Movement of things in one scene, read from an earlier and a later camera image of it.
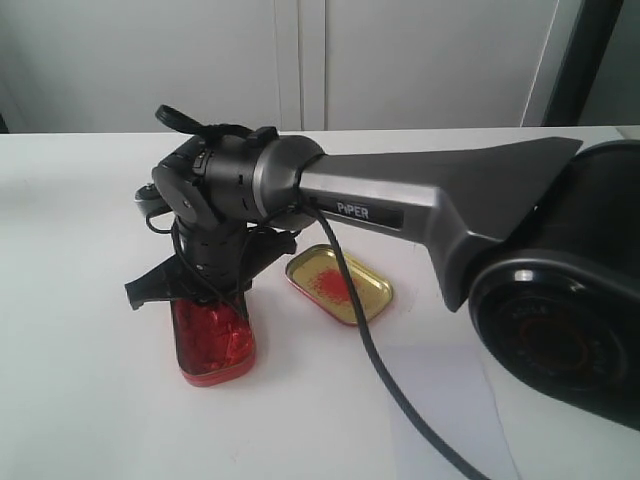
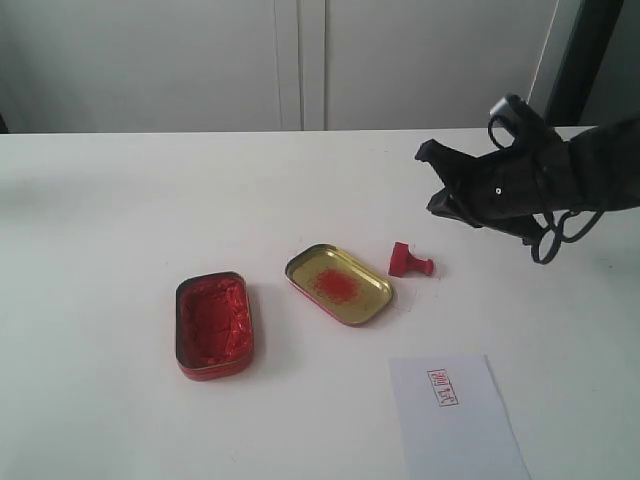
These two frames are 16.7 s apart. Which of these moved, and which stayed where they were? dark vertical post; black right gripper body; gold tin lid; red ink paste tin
Moved: black right gripper body
Stayed: gold tin lid; red ink paste tin; dark vertical post
